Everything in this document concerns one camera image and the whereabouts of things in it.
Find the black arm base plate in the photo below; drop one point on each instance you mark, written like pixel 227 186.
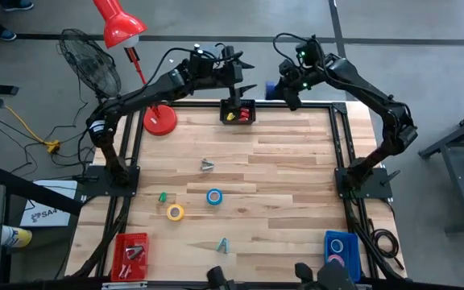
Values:
pixel 377 189
pixel 95 185

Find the red plastic basket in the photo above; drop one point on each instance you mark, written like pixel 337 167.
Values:
pixel 119 249

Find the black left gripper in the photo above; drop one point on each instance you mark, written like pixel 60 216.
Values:
pixel 234 76

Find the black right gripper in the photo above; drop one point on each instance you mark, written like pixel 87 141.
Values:
pixel 296 78

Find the white cardboard box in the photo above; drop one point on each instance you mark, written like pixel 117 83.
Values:
pixel 50 213

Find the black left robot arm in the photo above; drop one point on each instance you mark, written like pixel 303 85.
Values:
pixel 151 90

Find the person's shoe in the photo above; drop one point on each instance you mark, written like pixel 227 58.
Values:
pixel 17 4
pixel 8 35

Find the black diagonal beam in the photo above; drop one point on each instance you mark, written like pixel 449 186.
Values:
pixel 22 189

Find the red desk lamp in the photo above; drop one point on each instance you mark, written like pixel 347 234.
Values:
pixel 119 24

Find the teal staple remover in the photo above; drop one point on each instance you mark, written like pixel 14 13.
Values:
pixel 224 246

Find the black floor fan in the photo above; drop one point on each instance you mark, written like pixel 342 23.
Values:
pixel 91 64

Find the black metal cart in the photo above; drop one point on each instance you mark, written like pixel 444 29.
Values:
pixel 462 189

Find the black aluminium table frame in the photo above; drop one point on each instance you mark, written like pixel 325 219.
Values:
pixel 296 105

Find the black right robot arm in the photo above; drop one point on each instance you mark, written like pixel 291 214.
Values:
pixel 361 86

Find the yellow white spray can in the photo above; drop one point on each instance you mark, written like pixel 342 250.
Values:
pixel 16 237

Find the yellow tape roll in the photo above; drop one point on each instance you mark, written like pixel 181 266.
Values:
pixel 168 212

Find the light blue tape roll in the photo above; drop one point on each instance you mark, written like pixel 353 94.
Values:
pixel 208 196

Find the blue plastic basket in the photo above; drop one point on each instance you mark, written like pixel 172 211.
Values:
pixel 355 251

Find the black plastic basket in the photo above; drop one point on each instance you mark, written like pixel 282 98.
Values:
pixel 223 105

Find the pink tape roll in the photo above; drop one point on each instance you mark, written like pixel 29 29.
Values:
pixel 330 259

